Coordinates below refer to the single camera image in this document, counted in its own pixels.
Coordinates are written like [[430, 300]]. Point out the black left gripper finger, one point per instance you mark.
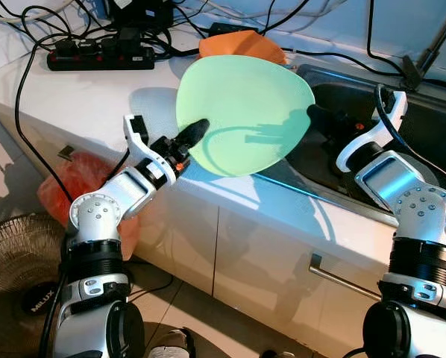
[[195, 133]]

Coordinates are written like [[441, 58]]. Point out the light green plate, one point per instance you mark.
[[245, 104]]

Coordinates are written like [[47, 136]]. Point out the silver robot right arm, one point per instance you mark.
[[424, 209]]

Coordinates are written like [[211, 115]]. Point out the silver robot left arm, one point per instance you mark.
[[96, 212]]

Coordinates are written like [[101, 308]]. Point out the white kitchen cabinet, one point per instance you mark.
[[268, 253]]

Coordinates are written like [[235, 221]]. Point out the red plastic bag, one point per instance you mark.
[[81, 175]]

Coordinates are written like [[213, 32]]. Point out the orange plate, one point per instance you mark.
[[238, 46]]

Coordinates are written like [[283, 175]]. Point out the stainless steel sink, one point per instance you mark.
[[443, 119]]

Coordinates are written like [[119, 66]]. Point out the black flat adapter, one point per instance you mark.
[[232, 29]]

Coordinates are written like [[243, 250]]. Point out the black power strip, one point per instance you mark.
[[96, 58]]

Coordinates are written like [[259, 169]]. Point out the dark metal faucet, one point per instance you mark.
[[435, 45]]

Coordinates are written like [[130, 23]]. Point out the black power supply box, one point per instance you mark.
[[141, 13]]

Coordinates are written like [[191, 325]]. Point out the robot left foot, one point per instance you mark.
[[171, 344]]

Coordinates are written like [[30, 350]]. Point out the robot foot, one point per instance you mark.
[[277, 354], [171, 344]]

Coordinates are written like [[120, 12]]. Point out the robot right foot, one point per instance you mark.
[[277, 354]]

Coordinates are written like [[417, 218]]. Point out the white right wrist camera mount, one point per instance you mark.
[[350, 153]]

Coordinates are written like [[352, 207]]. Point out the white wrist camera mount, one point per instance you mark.
[[145, 145], [350, 153]]

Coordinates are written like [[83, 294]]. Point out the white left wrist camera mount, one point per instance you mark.
[[145, 145]]

